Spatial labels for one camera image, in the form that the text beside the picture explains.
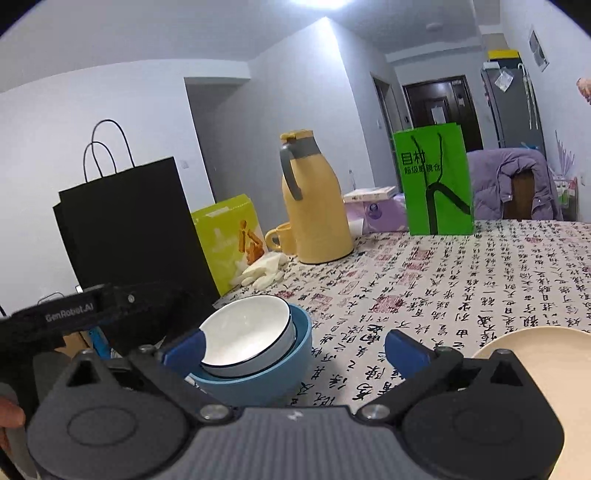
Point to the calligraphy printed tablecloth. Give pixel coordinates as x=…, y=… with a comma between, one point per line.
x=461, y=286

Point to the person's left hand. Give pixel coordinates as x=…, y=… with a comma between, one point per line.
x=11, y=415

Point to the storage rack with bottles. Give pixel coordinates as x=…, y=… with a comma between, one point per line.
x=568, y=194

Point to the blue bowl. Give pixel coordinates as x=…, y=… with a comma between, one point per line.
x=277, y=369

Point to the round ceiling lamp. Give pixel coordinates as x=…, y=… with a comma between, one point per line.
x=432, y=27

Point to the yellow thermos jug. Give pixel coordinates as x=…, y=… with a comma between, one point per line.
x=318, y=221

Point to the paper sheet on refrigerator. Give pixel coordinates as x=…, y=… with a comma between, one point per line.
x=503, y=79

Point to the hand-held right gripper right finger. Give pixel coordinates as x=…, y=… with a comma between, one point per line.
x=406, y=353

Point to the white rubber gloves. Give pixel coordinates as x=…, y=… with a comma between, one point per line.
x=263, y=272

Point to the purple tissue pack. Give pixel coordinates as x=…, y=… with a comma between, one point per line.
x=383, y=212

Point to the black paper bag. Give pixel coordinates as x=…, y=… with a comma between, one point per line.
x=138, y=230

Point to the dark entrance door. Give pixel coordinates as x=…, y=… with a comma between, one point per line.
x=425, y=106

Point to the yellow mug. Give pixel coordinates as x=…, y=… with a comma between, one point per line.
x=281, y=237

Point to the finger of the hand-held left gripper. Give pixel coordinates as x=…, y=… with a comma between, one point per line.
x=134, y=300

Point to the grey side door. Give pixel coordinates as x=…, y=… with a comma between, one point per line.
x=388, y=106

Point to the purple padded jacket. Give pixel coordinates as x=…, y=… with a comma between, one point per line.
x=485, y=184

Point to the white folded umbrella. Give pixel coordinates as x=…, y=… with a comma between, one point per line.
x=531, y=101

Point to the white wall panel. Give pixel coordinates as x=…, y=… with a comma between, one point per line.
x=539, y=50

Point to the white door notice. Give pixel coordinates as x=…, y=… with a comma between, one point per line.
x=438, y=114

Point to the yellow and black box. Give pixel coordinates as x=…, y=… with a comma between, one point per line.
x=503, y=54

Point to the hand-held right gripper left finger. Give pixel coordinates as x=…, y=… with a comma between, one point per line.
x=184, y=350

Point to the white book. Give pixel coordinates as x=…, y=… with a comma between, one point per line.
x=369, y=194

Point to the green paper bag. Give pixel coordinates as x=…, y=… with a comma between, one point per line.
x=415, y=207

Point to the grey refrigerator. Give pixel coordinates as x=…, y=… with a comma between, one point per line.
x=508, y=115

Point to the dried pink roses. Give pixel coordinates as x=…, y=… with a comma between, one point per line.
x=585, y=87

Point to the yellow-green printed paper bag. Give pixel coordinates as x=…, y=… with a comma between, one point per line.
x=217, y=249

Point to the wooden chair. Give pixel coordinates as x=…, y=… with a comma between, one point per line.
x=519, y=198

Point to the cream plate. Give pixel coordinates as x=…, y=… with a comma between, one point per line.
x=554, y=360

